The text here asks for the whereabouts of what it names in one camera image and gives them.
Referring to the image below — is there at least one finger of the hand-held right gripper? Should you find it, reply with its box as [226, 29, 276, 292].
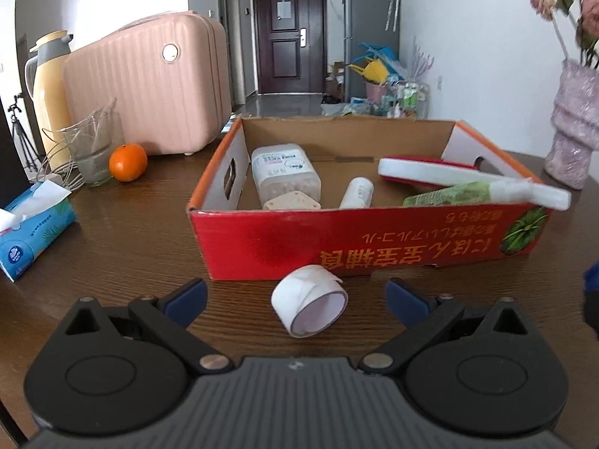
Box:
[581, 257, 599, 340]

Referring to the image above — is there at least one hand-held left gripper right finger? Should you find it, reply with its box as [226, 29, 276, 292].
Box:
[358, 278, 534, 375]

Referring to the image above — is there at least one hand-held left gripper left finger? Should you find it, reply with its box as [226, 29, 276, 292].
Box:
[49, 278, 235, 375]

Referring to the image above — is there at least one red cardboard box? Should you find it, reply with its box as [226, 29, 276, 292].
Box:
[186, 118, 552, 282]

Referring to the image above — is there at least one white tape roll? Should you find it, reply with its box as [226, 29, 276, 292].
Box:
[270, 264, 349, 339]

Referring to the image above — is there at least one green spray bottle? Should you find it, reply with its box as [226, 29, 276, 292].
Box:
[402, 181, 529, 207]

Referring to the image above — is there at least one small white bottle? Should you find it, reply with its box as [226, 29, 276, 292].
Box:
[338, 177, 375, 210]

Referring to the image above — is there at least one red and white lint brush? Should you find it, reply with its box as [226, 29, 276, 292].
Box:
[377, 155, 572, 211]

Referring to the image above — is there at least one white cube charger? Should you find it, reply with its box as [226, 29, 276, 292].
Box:
[262, 189, 323, 211]

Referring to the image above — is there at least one clear cotton swab box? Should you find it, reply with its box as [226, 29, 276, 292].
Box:
[251, 143, 323, 210]

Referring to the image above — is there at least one pale purple ceramic vase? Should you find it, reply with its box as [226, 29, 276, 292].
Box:
[543, 58, 599, 191]

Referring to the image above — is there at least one orange fruit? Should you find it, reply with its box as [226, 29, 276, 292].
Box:
[109, 143, 149, 183]

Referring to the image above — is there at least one blue tissue pack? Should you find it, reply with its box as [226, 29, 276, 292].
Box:
[0, 180, 78, 282]

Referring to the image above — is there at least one clear glass cup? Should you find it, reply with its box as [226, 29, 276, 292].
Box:
[61, 98, 123, 187]

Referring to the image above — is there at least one metal rolling cart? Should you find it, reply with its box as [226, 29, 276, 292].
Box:
[384, 82, 429, 120]

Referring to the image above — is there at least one pink hard-shell suitcase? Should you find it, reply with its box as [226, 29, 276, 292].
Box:
[62, 9, 233, 157]

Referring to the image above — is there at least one black paper bag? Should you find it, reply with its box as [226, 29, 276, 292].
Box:
[0, 100, 29, 209]

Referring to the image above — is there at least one yellow plastic item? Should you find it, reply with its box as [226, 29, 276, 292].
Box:
[349, 58, 391, 82]

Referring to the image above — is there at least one brown cardboard floor box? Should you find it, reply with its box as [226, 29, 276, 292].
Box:
[326, 61, 347, 97]

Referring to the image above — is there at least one white feather decoration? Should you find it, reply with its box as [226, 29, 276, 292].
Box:
[406, 37, 436, 85]

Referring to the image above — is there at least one yellow thermos jug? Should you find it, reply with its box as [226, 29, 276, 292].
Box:
[24, 30, 76, 171]

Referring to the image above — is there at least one black tripod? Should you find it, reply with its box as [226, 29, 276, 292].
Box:
[8, 94, 40, 174]

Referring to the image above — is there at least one blue folded rack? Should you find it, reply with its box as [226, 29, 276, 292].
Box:
[358, 42, 398, 64]

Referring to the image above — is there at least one grey refrigerator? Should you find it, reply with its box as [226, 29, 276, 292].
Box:
[341, 0, 401, 101]

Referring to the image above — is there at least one dark brown entrance door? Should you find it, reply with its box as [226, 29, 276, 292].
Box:
[252, 0, 327, 95]

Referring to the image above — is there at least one white cable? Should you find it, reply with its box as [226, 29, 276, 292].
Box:
[35, 143, 87, 188]

